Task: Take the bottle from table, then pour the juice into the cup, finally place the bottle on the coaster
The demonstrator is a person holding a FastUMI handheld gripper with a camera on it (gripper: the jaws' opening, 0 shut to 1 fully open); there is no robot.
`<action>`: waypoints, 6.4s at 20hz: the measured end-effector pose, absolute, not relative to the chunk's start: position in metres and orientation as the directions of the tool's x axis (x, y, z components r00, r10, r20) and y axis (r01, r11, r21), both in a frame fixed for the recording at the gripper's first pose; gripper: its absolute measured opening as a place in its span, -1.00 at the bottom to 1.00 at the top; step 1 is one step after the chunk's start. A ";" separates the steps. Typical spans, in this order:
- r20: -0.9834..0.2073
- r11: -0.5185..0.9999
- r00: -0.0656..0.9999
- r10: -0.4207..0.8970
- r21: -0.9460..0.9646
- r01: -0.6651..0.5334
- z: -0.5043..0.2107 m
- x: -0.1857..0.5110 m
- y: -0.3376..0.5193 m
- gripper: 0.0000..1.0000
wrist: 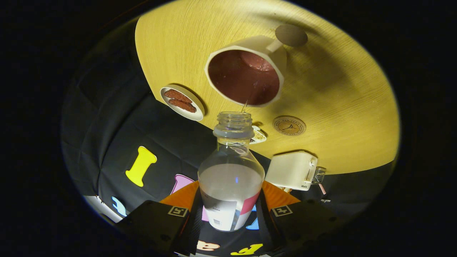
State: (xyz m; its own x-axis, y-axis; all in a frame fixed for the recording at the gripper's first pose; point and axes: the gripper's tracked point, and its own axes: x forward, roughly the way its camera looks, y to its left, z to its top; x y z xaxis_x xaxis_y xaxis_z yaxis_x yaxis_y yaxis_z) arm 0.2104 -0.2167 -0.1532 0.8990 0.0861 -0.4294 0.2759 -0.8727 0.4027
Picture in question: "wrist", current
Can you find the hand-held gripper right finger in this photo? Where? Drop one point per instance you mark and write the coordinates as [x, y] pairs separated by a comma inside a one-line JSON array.
[[266, 232]]

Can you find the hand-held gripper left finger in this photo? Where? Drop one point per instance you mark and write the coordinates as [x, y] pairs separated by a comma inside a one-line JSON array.
[[192, 232]]

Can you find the clear plastic juice bottle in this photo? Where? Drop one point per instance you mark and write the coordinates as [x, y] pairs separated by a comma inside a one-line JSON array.
[[230, 185]]

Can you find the round cork coaster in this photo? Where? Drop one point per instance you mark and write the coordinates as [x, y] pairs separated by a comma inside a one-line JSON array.
[[289, 125]]

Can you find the white toaster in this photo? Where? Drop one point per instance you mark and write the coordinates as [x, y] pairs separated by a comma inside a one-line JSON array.
[[289, 171]]

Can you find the pink stick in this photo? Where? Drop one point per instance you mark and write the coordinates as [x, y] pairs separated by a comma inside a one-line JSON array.
[[322, 189]]

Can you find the white divided dish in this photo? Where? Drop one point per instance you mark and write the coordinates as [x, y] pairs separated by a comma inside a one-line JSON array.
[[259, 136]]

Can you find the white round plate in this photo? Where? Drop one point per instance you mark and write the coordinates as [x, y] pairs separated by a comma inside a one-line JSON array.
[[191, 115]]

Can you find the red meat piece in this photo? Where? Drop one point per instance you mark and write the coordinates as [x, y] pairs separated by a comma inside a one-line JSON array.
[[177, 95], [182, 105]]

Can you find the black backdrop cloth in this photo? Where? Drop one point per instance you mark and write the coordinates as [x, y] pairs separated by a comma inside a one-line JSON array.
[[117, 117]]

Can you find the wooden table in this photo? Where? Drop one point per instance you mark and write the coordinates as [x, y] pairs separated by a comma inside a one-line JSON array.
[[339, 100]]

